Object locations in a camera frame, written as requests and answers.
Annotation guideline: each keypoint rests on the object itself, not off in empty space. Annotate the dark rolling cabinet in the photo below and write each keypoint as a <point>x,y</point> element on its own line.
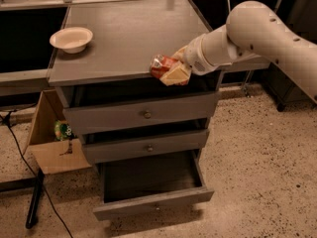
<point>283,90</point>

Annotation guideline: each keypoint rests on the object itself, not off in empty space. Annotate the cardboard box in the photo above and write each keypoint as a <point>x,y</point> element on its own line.
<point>53,156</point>

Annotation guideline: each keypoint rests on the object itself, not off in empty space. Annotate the white bowl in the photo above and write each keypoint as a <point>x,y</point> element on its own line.
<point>71,40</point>

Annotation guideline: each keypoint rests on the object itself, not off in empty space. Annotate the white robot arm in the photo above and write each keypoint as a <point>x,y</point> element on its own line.
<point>251,30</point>

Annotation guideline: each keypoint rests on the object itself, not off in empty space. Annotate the grey middle drawer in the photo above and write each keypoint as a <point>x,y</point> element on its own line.
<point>146,146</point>

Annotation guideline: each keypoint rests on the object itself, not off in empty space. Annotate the grey open bottom drawer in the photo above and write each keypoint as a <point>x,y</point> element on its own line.
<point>151,183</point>

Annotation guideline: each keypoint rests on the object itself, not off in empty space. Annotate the grey top drawer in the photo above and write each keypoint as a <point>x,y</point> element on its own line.
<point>101,118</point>

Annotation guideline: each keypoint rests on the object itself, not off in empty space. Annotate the black metal stand leg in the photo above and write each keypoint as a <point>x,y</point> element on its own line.
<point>32,220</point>

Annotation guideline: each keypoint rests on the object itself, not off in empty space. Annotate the grey wooden drawer cabinet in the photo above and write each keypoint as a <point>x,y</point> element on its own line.
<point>114,68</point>

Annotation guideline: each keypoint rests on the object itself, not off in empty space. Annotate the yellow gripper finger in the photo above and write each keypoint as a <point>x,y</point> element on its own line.
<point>179,55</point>
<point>179,74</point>

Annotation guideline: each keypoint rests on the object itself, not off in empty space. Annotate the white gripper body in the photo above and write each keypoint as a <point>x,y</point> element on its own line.
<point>195,58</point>

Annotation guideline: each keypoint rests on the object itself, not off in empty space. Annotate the green chip bag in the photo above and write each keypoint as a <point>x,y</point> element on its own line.
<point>62,130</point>

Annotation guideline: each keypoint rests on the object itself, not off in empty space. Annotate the red coke can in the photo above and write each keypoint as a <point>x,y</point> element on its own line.
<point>161,64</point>

